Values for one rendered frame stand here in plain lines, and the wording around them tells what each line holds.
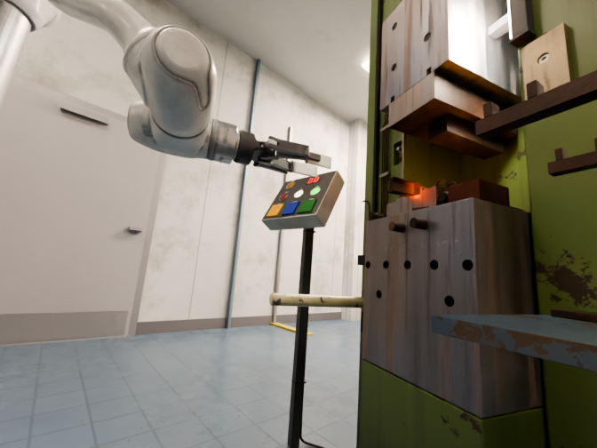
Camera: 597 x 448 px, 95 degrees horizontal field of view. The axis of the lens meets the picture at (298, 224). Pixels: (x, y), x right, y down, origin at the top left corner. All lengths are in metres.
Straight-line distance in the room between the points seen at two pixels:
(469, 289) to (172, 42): 0.69
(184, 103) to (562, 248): 0.82
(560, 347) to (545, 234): 0.55
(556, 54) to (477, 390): 0.79
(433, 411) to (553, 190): 0.58
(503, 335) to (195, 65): 0.48
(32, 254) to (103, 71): 1.86
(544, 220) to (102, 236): 3.11
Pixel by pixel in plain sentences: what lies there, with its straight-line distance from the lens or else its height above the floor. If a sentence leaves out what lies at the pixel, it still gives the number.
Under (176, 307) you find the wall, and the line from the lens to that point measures 3.42.
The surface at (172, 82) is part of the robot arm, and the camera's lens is 0.46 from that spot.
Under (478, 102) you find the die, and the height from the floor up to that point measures 1.32.
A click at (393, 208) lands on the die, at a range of 0.98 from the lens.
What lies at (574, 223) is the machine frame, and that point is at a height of 0.87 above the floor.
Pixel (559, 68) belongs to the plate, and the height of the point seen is 1.24.
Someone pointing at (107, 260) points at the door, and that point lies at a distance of 3.18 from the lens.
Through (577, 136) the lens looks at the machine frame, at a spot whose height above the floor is 1.07.
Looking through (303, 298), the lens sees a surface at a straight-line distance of 1.06.
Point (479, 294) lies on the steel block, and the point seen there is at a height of 0.70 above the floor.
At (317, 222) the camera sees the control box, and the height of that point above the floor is 0.94.
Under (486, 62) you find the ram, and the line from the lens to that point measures 1.18.
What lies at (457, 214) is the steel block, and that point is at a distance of 0.74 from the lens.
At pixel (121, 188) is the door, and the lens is 3.25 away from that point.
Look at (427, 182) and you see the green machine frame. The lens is 1.27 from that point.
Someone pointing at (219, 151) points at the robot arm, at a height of 0.96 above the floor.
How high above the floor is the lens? 0.72
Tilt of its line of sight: 10 degrees up
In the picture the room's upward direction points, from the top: 4 degrees clockwise
